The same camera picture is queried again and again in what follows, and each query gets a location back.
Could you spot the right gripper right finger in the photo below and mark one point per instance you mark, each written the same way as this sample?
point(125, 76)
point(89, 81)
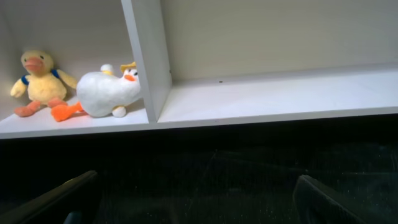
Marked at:
point(314, 205)

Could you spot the white plush duck yellow hat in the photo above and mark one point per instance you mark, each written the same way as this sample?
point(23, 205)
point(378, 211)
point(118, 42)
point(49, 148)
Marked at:
point(105, 93)

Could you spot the white shelf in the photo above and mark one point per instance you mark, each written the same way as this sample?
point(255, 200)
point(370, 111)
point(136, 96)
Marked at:
point(248, 93)

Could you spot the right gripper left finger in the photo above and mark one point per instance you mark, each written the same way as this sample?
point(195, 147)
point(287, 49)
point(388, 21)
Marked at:
point(62, 202)

